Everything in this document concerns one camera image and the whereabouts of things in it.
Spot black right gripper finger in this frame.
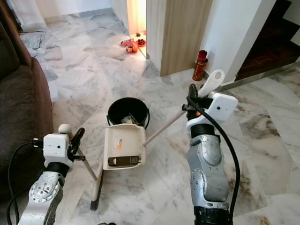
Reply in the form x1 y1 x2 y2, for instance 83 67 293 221
187 83 200 107

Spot beige long-handled dustpan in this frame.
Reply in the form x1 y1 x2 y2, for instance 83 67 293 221
103 69 225 171

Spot dark brown block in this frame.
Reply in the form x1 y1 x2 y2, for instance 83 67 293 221
108 156 141 167

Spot red floor offerings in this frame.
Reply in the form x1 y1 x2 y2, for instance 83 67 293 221
120 37 147 53

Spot red cylindrical can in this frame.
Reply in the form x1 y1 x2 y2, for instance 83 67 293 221
192 50 209 82

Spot grey rubbish piece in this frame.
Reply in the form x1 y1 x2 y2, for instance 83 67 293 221
119 115 134 125

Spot black plastic bucket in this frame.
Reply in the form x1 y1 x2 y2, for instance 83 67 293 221
107 97 150 130

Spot wooden panel partition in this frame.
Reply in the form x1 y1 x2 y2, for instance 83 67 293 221
146 0 216 77

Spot dark brown sofa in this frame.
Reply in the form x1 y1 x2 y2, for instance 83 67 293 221
0 2 55 202

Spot dark wooden staircase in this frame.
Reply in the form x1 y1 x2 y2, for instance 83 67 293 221
236 0 300 81

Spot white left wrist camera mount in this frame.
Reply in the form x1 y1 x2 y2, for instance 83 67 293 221
42 133 74 165

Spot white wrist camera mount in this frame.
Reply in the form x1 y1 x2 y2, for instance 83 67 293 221
187 92 239 132
42 133 74 165

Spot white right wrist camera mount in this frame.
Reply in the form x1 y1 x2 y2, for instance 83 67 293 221
187 92 239 132

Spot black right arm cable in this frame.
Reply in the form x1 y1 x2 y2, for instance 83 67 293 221
197 101 241 216

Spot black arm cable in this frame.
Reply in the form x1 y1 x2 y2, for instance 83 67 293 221
7 142 45 225
197 101 241 216

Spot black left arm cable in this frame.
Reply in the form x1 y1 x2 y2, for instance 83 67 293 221
7 142 45 225

